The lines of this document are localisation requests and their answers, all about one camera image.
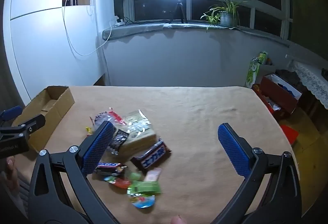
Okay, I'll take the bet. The green snack packet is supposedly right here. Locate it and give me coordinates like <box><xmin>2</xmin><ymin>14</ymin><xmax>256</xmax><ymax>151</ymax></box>
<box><xmin>127</xmin><ymin>180</ymin><xmax>161</xmax><ymax>195</ymax></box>

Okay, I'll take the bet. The grey windowsill cloth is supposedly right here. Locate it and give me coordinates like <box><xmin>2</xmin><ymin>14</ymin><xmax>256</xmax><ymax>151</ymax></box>
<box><xmin>102</xmin><ymin>21</ymin><xmax>293</xmax><ymax>47</ymax></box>

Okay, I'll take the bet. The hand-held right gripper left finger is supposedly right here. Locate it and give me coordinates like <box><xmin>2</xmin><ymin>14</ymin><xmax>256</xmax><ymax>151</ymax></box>
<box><xmin>28</xmin><ymin>120</ymin><xmax>121</xmax><ymax>224</ymax></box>

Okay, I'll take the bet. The person's left hand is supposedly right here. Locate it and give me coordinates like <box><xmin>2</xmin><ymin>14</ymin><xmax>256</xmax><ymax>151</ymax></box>
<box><xmin>0</xmin><ymin>157</ymin><xmax>20</xmax><ymax>201</ymax></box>

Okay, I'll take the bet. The pink snack packet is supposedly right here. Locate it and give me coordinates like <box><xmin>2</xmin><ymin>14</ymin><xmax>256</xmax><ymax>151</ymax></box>
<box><xmin>143</xmin><ymin>168</ymin><xmax>162</xmax><ymax>182</ymax></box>

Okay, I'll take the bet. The white lace cloth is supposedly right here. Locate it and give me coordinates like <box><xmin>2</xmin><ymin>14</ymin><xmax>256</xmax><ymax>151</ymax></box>
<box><xmin>292</xmin><ymin>61</ymin><xmax>328</xmax><ymax>109</ymax></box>

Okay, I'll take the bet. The large brown chocolate bar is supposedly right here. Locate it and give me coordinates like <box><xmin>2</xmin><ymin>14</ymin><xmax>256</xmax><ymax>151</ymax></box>
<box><xmin>130</xmin><ymin>138</ymin><xmax>172</xmax><ymax>170</ymax></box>

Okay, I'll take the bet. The red clear snack packet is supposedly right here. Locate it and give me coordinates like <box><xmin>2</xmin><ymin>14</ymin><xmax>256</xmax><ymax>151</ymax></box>
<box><xmin>93</xmin><ymin>107</ymin><xmax>127</xmax><ymax>128</ymax></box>

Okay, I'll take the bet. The green printed bag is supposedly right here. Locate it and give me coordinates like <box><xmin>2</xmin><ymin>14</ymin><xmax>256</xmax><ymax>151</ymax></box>
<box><xmin>245</xmin><ymin>51</ymin><xmax>268</xmax><ymax>89</ymax></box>

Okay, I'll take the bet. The cardboard box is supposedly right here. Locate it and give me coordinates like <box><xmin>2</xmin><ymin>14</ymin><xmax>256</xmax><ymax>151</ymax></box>
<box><xmin>11</xmin><ymin>86</ymin><xmax>75</xmax><ymax>153</ymax></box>

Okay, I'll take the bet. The small dark chocolate bar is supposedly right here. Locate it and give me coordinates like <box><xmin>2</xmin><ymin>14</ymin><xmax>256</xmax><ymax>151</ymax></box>
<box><xmin>95</xmin><ymin>161</ymin><xmax>128</xmax><ymax>176</ymax></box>

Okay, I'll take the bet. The red box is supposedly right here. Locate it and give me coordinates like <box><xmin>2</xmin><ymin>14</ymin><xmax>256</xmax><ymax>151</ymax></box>
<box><xmin>252</xmin><ymin>74</ymin><xmax>303</xmax><ymax>119</ymax></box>

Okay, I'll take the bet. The red flat object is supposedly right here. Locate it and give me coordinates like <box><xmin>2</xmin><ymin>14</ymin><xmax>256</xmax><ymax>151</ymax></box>
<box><xmin>279</xmin><ymin>125</ymin><xmax>300</xmax><ymax>145</ymax></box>

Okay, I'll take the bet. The black patterned snack packet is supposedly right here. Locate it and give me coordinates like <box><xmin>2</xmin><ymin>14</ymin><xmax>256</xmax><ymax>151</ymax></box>
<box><xmin>106</xmin><ymin>129</ymin><xmax>130</xmax><ymax>156</ymax></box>

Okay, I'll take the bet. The white cable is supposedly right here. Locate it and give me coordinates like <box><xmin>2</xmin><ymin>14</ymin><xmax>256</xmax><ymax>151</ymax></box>
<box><xmin>62</xmin><ymin>0</ymin><xmax>113</xmax><ymax>56</ymax></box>

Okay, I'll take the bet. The small colourful snack packet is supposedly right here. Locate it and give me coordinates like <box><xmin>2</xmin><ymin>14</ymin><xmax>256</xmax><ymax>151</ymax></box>
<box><xmin>129</xmin><ymin>192</ymin><xmax>156</xmax><ymax>209</ymax></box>

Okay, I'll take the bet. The white cabinet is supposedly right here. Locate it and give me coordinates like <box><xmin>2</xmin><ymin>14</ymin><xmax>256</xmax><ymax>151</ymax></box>
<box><xmin>2</xmin><ymin>0</ymin><xmax>114</xmax><ymax>106</ymax></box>

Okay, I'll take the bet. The potted spider plant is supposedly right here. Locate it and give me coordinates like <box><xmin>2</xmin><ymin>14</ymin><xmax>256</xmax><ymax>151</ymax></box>
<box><xmin>200</xmin><ymin>0</ymin><xmax>248</xmax><ymax>32</ymax></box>

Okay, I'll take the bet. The large beige snack pack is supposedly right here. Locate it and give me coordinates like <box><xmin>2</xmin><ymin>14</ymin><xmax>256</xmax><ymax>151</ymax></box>
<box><xmin>120</xmin><ymin>109</ymin><xmax>157</xmax><ymax>156</ymax></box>

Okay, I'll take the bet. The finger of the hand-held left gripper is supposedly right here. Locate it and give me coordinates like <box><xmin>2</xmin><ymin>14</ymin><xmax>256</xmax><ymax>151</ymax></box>
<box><xmin>0</xmin><ymin>105</ymin><xmax>23</xmax><ymax>122</ymax></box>
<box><xmin>0</xmin><ymin>114</ymin><xmax>46</xmax><ymax>137</ymax></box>

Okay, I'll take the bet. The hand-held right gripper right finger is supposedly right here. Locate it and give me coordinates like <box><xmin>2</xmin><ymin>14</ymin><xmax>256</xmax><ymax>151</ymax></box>
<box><xmin>210</xmin><ymin>123</ymin><xmax>301</xmax><ymax>224</ymax></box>

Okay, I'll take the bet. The long red snack packet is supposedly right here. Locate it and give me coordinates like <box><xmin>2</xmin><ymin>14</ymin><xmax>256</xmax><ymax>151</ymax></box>
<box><xmin>104</xmin><ymin>175</ymin><xmax>131</xmax><ymax>188</ymax></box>

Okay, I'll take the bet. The black tripod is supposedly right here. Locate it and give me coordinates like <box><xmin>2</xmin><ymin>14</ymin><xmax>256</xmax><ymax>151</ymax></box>
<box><xmin>169</xmin><ymin>0</ymin><xmax>187</xmax><ymax>24</ymax></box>

